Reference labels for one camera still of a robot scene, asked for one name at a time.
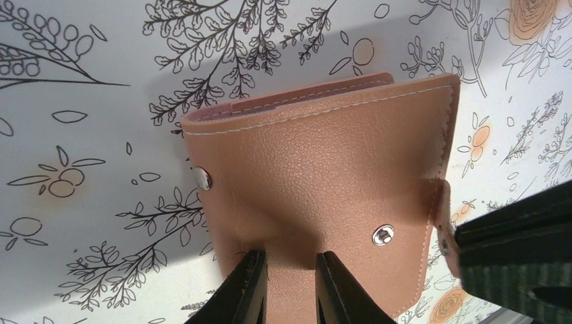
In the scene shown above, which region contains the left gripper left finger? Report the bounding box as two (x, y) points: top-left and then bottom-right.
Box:
(185, 250), (268, 324)

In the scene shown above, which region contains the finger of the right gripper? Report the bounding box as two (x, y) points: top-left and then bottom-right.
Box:
(455, 182), (571, 267)
(460, 256), (571, 323)

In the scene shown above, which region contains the floral patterned table mat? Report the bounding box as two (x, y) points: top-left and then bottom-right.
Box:
(1, 1), (571, 323)

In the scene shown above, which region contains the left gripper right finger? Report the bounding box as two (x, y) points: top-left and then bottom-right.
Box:
(315, 251), (395, 324)

